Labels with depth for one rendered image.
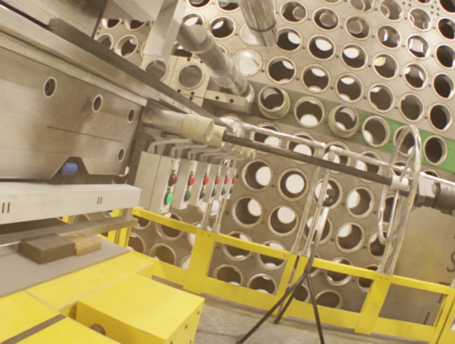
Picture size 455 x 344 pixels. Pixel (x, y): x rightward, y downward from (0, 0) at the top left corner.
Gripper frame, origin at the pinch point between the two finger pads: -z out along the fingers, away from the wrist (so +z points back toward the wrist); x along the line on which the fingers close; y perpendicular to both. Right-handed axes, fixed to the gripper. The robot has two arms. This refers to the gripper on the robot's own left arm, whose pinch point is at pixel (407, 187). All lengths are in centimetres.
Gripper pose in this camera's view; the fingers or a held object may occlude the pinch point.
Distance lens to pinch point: 118.1
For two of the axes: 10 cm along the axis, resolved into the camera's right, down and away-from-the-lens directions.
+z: 9.4, 2.5, -2.1
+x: -3.3, 6.9, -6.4
